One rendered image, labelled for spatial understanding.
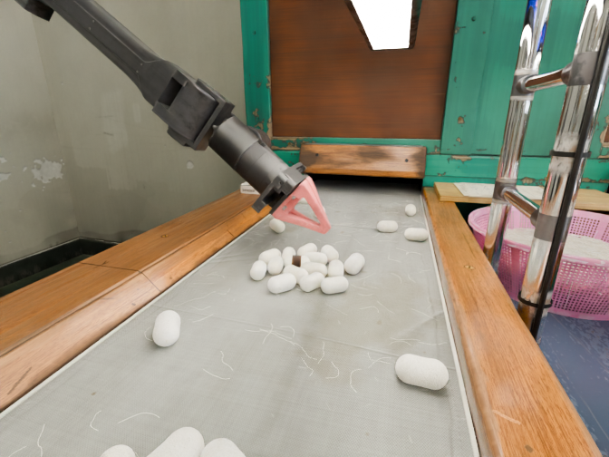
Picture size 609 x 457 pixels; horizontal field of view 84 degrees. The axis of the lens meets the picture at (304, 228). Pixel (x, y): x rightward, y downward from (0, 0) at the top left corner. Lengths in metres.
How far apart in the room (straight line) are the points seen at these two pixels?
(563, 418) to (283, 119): 0.82
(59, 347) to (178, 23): 1.86
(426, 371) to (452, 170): 0.67
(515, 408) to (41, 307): 0.38
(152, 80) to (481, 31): 0.66
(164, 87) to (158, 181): 1.71
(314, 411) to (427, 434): 0.07
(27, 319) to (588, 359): 0.56
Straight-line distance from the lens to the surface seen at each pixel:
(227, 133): 0.48
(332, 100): 0.90
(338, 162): 0.84
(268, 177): 0.46
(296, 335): 0.32
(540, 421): 0.26
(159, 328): 0.32
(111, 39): 0.61
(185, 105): 0.51
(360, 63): 0.90
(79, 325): 0.36
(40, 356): 0.35
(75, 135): 2.62
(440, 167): 0.88
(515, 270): 0.55
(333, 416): 0.26
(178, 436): 0.23
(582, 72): 0.34
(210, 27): 1.98
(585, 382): 0.47
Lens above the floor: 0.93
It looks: 18 degrees down
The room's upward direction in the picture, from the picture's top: straight up
